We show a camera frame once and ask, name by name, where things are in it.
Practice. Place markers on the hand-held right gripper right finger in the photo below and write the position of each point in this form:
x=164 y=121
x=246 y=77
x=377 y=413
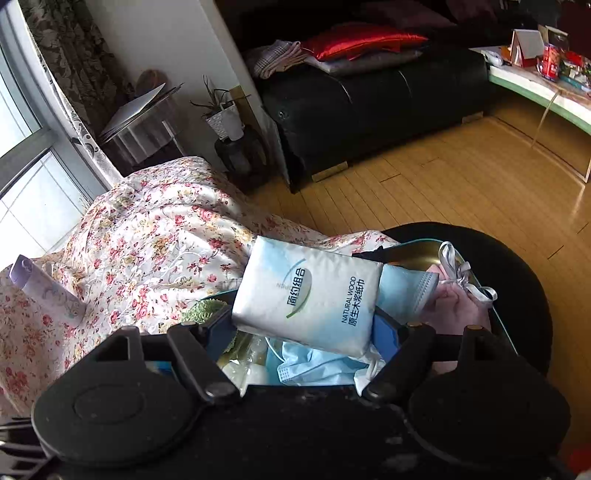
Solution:
x=385 y=334

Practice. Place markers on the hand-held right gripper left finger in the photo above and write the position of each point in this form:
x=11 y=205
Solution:
x=219 y=330

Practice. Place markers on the green textured cloth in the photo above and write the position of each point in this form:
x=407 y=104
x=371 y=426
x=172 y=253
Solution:
x=201 y=311

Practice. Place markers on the grey-blue face mask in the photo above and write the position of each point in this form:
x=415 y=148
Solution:
x=401 y=286

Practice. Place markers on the blue tissue pack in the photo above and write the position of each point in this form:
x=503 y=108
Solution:
x=161 y=368

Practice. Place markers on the light blue face mask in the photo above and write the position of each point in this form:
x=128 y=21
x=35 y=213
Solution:
x=318 y=367

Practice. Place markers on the pink cloth pouch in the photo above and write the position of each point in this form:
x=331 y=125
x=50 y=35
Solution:
x=457 y=309

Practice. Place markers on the white tissue pack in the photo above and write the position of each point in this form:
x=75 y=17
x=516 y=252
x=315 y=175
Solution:
x=300 y=300

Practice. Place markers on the teal metal tin box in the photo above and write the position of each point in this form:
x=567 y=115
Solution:
x=415 y=251

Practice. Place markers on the white satin ribbon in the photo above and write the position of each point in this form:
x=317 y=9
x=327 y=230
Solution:
x=466 y=277

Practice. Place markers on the floral bedspread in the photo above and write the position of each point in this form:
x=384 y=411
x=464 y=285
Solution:
x=161 y=221

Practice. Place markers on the black round stool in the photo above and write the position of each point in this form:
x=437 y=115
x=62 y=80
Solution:
x=517 y=277

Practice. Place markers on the purple thermos bottle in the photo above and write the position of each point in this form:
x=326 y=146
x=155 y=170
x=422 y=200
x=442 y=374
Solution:
x=51 y=290

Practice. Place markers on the dark vase stand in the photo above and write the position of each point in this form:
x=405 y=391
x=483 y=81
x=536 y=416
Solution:
x=238 y=157

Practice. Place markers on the grey leaning panel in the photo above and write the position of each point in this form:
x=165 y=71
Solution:
x=276 y=152

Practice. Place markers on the round metal side table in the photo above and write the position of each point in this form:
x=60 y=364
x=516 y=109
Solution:
x=138 y=141

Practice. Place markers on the potted plant white pot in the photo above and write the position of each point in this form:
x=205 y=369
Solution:
x=224 y=122

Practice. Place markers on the black leather sofa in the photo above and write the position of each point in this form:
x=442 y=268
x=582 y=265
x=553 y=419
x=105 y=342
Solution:
x=369 y=101

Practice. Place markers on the white papers stack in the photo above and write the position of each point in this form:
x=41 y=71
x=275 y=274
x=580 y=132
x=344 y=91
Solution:
x=134 y=108

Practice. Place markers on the grey cushion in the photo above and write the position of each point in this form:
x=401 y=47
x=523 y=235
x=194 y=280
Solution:
x=369 y=63

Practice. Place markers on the folded plaid cloth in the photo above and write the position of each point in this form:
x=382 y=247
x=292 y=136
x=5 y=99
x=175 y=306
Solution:
x=272 y=57

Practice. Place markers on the pale green coffee table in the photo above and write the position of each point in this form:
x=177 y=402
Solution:
x=531 y=85

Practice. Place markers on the red satin cushion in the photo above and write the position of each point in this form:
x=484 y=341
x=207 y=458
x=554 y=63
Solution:
x=360 y=41

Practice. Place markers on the patterned sheer curtain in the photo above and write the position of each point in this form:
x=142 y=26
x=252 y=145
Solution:
x=69 y=55

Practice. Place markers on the white folded card box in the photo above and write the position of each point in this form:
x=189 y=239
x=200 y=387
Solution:
x=528 y=46

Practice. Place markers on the window frame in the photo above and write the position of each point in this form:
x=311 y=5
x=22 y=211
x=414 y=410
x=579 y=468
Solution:
x=27 y=157

